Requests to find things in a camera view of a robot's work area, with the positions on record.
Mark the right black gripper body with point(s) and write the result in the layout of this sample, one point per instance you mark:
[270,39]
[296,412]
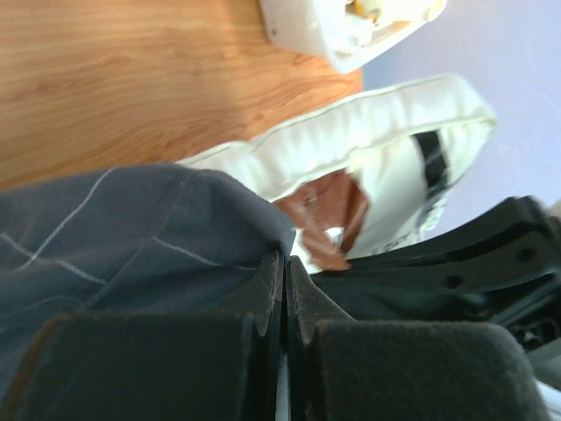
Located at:
[503,267]

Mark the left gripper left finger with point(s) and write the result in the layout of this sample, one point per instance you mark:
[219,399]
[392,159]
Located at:
[216,364]

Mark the dark grey checked pillowcase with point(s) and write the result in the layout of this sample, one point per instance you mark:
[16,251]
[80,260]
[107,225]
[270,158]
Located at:
[156,238]

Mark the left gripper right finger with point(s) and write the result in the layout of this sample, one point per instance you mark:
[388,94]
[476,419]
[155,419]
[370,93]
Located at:
[340,368]

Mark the cream pillow with bear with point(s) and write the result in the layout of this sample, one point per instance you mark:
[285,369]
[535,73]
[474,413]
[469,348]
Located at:
[367,174]

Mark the white plastic basket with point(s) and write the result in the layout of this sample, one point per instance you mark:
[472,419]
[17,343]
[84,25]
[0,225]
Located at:
[348,34]

